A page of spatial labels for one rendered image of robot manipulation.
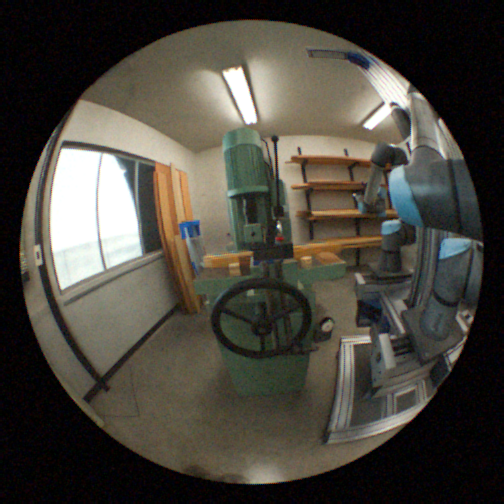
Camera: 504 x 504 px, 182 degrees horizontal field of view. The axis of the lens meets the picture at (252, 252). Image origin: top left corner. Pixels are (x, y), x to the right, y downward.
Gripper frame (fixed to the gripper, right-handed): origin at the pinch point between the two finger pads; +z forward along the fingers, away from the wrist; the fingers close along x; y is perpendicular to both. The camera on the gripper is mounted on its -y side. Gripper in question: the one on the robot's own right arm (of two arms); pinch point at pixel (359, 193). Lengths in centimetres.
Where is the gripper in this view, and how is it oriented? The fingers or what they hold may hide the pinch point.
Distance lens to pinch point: 140.9
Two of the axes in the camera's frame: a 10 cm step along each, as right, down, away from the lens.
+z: 1.6, -2.1, 9.6
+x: 9.5, -2.2, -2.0
